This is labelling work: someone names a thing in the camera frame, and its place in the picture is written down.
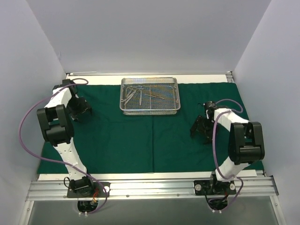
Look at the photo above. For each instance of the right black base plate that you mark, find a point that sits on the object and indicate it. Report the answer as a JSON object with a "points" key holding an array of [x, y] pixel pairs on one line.
{"points": [[208, 187]]}

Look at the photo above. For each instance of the aluminium front rail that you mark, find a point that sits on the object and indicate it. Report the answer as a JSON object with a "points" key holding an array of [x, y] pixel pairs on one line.
{"points": [[147, 189]]}

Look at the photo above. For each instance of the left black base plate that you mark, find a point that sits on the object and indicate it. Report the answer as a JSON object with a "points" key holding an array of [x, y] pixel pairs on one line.
{"points": [[89, 192]]}

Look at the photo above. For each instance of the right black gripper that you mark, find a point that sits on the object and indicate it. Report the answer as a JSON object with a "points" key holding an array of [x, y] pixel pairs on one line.
{"points": [[203, 126]]}

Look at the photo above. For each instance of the steel surgical scissors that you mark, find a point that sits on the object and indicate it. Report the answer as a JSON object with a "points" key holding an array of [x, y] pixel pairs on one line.
{"points": [[132, 93]]}

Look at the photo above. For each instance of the wire mesh instrument tray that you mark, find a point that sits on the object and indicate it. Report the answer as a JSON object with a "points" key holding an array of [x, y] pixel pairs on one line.
{"points": [[166, 87]]}

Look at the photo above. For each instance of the green surgical drape cloth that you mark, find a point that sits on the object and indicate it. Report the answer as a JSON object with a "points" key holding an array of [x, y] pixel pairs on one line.
{"points": [[108, 141]]}

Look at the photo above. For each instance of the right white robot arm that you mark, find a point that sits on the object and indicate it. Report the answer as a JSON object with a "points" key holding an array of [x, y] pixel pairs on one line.
{"points": [[245, 145]]}

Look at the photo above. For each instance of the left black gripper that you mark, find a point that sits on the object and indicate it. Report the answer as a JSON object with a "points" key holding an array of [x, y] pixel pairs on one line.
{"points": [[82, 109]]}

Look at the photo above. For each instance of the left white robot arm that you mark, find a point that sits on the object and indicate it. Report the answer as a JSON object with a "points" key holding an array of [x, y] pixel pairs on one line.
{"points": [[55, 120]]}

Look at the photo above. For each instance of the steel forceps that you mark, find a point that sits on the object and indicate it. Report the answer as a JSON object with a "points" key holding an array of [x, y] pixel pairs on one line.
{"points": [[141, 95]]}

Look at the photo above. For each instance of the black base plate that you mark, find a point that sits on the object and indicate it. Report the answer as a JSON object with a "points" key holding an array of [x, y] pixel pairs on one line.
{"points": [[208, 187], [89, 192]]}

